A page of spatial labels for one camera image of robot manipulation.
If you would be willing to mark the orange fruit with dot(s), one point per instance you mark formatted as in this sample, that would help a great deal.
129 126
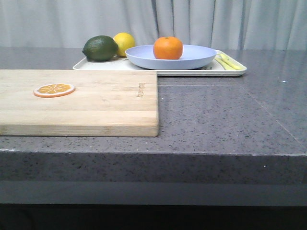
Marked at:
168 48

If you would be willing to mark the light blue plate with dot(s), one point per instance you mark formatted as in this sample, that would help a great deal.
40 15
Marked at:
193 57

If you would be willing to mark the cream white tray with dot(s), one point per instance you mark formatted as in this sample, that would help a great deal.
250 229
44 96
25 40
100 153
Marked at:
214 69

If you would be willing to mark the wooden cutting board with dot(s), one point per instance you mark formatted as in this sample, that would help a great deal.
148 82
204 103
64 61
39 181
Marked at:
105 103

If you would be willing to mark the yellow lemon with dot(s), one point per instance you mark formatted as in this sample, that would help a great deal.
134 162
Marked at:
124 41

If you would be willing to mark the dark green lime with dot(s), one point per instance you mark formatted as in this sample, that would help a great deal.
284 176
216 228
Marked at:
100 48

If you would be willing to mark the yellow plastic knife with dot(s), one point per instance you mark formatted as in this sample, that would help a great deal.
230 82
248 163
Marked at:
221 63

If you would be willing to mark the yellow plastic fork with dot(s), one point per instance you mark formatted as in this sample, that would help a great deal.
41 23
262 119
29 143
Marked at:
225 58

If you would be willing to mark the orange slice piece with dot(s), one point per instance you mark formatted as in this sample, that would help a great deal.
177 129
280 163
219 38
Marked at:
54 90

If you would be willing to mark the grey curtain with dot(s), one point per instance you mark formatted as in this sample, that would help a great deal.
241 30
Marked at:
221 24

